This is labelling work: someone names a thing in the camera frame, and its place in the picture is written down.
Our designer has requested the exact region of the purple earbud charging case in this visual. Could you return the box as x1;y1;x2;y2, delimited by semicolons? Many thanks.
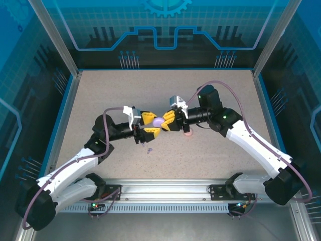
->
151;116;166;128

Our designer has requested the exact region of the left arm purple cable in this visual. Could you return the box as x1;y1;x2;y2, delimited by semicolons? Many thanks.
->
22;107;125;219

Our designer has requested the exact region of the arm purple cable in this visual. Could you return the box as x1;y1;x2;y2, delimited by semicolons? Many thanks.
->
187;80;313;219
22;107;125;219

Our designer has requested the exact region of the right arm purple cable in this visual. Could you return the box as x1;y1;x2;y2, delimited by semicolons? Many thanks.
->
187;80;313;219

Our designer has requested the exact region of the aluminium side rail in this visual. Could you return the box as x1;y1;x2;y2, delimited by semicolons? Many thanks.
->
252;71;289;183
42;71;83;183

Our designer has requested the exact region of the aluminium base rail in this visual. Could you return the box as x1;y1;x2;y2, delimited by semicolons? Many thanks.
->
32;177;301;204

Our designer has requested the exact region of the slotted grey cable duct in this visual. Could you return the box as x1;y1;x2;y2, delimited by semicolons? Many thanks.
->
60;202;231;214

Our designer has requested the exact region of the aluminium frame post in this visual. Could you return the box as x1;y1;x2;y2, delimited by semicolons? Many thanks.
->
28;0;83;79
252;0;300;78

